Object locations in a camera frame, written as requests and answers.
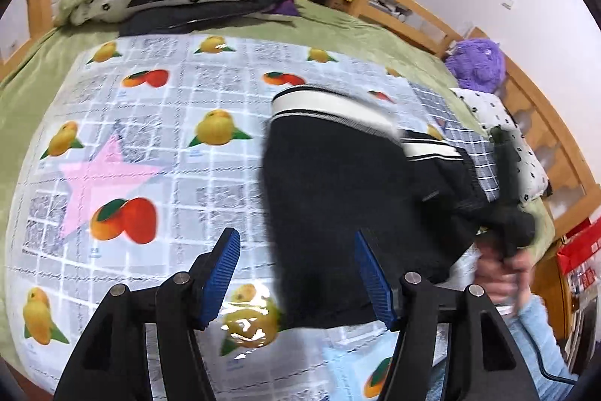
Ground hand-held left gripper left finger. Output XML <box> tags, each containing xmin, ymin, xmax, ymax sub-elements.
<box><xmin>54</xmin><ymin>227</ymin><xmax>242</xmax><ymax>401</ymax></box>

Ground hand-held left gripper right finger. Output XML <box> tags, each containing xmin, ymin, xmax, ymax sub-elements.
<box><xmin>354</xmin><ymin>229</ymin><xmax>541</xmax><ymax>401</ymax></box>

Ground black pants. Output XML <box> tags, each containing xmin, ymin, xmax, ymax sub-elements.
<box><xmin>260</xmin><ymin>84</ymin><xmax>536</xmax><ymax>331</ymax></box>

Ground person's right hand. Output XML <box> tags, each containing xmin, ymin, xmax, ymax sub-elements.
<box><xmin>473</xmin><ymin>239</ymin><xmax>536</xmax><ymax>307</ymax></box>

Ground white flower print pillow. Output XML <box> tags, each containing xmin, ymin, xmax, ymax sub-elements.
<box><xmin>451</xmin><ymin>87</ymin><xmax>551</xmax><ymax>202</ymax></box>

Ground red cardboard box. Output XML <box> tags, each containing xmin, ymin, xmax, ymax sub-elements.
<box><xmin>556</xmin><ymin>220</ymin><xmax>601</xmax><ymax>289</ymax></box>

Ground grey checked cloth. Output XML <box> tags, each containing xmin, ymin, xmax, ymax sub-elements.
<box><xmin>408</xmin><ymin>82</ymin><xmax>501</xmax><ymax>202</ymax></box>

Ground pink star sticker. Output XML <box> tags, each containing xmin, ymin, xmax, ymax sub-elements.
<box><xmin>59</xmin><ymin>135</ymin><xmax>165</xmax><ymax>242</ymax></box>

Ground purple plush toy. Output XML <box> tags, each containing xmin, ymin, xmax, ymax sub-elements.
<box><xmin>444</xmin><ymin>37</ymin><xmax>507</xmax><ymax>94</ymax></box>

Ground fruit printed plastic tablecloth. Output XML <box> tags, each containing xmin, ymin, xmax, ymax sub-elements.
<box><xmin>5</xmin><ymin>35</ymin><xmax>498</xmax><ymax>401</ymax></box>

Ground green bed sheet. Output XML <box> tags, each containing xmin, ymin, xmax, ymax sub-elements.
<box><xmin>0</xmin><ymin>0</ymin><xmax>557</xmax><ymax>270</ymax></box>

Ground purple cloth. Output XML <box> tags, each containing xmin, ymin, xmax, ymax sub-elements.
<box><xmin>272</xmin><ymin>0</ymin><xmax>301</xmax><ymax>17</ymax></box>

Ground wooden bed frame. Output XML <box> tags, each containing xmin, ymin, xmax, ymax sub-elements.
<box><xmin>0</xmin><ymin>0</ymin><xmax>601</xmax><ymax>345</ymax></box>

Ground black cable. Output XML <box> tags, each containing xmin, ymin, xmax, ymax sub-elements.
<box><xmin>534</xmin><ymin>351</ymin><xmax>579</xmax><ymax>384</ymax></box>

